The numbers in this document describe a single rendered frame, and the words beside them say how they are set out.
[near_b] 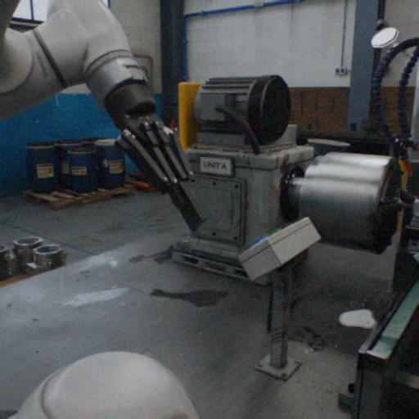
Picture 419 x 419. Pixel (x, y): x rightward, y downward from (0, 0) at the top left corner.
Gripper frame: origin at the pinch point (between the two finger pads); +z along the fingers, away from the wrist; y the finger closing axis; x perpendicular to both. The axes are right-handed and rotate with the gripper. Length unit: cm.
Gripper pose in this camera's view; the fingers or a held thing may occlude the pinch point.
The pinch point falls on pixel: (187, 204)
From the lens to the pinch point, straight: 68.7
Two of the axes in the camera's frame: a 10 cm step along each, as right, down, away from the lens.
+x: -6.4, 4.8, 6.0
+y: 5.8, -2.1, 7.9
